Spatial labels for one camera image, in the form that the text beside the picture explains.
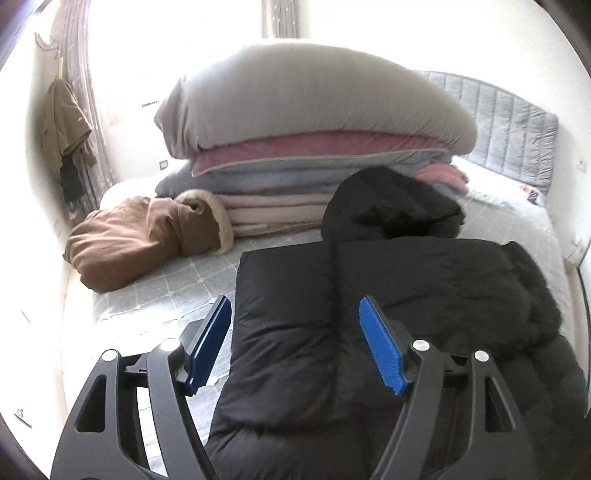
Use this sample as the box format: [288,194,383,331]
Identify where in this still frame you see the grey padded headboard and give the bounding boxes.
[416,71,559,193]

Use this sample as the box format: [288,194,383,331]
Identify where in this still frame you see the brown fur-trimmed coat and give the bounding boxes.
[65,189,236,294]

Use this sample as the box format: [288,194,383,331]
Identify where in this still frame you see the dark hanging clothes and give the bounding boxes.
[59,154,93,208]

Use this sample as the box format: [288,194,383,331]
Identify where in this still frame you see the olive hanging jacket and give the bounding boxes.
[39,78,98,167]

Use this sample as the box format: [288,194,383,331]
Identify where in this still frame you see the large grey pillow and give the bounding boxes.
[154,44,478,163]

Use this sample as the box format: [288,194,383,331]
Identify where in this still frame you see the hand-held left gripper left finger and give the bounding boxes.
[48,295,232,480]

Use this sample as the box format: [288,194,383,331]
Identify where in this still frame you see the pink folded blanket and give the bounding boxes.
[191,131,451,177]

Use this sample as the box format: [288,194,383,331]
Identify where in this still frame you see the bright window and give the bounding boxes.
[88,0,264,112]

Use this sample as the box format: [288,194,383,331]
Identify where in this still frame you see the pink folded garment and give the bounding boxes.
[413,164,472,197]

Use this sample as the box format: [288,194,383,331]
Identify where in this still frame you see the grey patterned curtain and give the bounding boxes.
[262,0,301,40]
[53,0,116,213]

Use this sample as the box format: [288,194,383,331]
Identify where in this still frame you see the black puffer jacket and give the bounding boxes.
[203,166,591,480]

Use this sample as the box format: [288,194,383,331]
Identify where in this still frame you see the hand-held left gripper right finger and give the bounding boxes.
[359,295,539,480]

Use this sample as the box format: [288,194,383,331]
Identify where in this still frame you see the bed with grey checked sheet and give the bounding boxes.
[92,154,578,480]

